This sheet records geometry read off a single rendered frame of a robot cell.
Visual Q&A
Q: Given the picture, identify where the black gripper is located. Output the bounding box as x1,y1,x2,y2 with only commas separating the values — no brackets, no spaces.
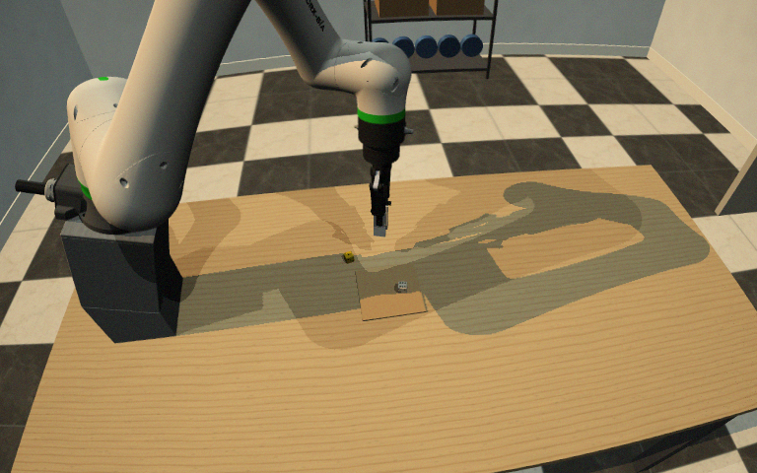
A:
363,144,400,237

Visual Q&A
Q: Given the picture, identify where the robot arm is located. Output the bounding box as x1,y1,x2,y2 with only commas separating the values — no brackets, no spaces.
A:
15,0,413,235

